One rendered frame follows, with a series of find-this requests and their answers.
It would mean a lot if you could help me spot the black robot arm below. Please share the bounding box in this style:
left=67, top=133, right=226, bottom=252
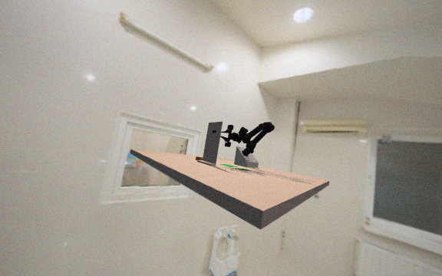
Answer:
left=232, top=122, right=275, bottom=156

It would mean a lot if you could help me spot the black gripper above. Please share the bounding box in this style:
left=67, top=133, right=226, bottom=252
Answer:
left=220, top=125, right=233, bottom=147

